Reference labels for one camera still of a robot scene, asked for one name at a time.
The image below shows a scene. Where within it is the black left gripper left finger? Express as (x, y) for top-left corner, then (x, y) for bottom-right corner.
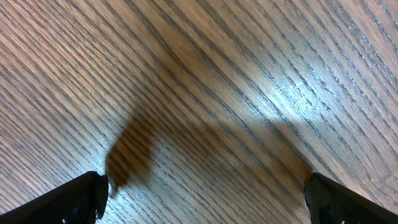
(1, 171), (109, 224)

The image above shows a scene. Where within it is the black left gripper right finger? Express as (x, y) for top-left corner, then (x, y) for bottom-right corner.
(304, 172), (397, 224)

